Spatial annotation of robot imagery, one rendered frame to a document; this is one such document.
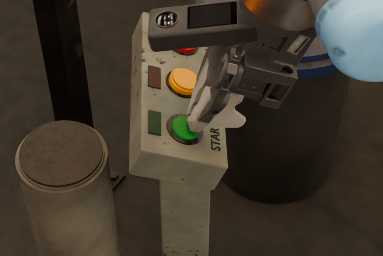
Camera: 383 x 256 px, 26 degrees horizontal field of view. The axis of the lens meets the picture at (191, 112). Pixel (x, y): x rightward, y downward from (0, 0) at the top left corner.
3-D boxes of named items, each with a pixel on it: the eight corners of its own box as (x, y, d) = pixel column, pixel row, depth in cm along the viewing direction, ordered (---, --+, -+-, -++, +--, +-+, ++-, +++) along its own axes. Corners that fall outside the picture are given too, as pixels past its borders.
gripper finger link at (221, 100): (210, 133, 93) (240, 81, 87) (197, 130, 93) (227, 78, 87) (208, 102, 96) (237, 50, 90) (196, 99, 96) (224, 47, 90)
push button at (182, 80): (166, 96, 103) (171, 86, 102) (166, 73, 106) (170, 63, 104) (196, 102, 104) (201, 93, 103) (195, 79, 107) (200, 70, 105)
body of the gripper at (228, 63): (275, 115, 92) (324, 40, 84) (203, 98, 90) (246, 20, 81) (269, 66, 97) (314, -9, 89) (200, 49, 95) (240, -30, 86)
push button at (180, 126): (165, 146, 98) (170, 137, 97) (164, 120, 101) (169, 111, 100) (196, 152, 100) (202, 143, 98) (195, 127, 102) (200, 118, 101)
